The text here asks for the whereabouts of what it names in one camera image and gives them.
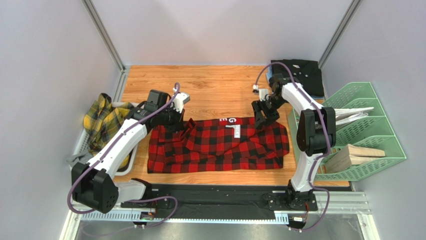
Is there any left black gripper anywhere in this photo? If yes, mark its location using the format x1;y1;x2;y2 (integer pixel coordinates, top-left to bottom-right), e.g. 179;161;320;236
157;104;185;134

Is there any red black plaid shirt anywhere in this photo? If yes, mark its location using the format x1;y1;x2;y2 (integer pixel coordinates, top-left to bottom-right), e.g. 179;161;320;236
147;117;290;174

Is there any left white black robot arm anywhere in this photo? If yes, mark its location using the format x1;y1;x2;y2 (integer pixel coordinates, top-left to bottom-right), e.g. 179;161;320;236
67;83;190;214

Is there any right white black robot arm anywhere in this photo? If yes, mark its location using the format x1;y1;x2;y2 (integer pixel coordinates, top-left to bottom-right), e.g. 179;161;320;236
251;77;336;210

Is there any white paper stack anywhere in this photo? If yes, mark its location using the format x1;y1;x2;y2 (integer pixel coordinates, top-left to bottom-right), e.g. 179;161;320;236
335;107;375;127

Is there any folded black shirt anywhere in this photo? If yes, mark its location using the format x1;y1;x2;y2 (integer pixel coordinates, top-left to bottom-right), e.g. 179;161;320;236
270;59;325;99

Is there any yellow plaid shirt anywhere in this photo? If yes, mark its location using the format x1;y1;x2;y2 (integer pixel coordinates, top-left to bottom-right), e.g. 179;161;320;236
83;93;136;167

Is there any white plastic basket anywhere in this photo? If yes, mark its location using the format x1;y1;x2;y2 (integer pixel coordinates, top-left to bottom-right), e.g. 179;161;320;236
69;101;141;177

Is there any wooden block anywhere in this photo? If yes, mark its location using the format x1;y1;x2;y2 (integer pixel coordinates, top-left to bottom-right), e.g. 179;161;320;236
324;144;386;174

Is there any grey shirt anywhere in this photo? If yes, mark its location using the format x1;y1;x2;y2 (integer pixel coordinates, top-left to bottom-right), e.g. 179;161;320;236
65;150;94;169

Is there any green file organizer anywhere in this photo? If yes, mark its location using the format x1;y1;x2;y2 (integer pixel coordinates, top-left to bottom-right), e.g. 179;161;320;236
287;82;407;182

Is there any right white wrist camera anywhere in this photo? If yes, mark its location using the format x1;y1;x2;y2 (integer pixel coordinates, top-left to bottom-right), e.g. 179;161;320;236
252;84;270;102

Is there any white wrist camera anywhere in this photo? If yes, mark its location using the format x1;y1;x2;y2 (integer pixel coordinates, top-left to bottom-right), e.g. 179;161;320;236
252;84;270;102
171;87;190;113

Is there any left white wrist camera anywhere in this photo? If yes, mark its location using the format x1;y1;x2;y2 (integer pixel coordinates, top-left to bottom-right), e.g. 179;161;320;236
171;87;190;113

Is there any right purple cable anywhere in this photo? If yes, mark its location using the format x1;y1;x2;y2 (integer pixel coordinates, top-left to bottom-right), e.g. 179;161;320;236
254;61;332;233

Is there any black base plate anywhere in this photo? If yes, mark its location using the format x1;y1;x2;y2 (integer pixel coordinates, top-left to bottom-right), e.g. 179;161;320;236
88;179;354;221

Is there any aluminium rail frame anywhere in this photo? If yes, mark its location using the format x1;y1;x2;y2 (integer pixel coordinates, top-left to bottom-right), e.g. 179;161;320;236
60;184;380;240

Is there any left aluminium corner post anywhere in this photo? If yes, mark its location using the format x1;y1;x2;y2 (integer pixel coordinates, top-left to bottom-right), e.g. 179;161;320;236
81;0;126;73

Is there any aluminium corner post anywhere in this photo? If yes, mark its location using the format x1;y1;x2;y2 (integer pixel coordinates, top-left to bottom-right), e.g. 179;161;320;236
318;0;363;69
81;0;126;73

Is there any right aluminium corner post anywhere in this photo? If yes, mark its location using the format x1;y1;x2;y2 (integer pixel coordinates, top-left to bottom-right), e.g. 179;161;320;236
318;0;363;69

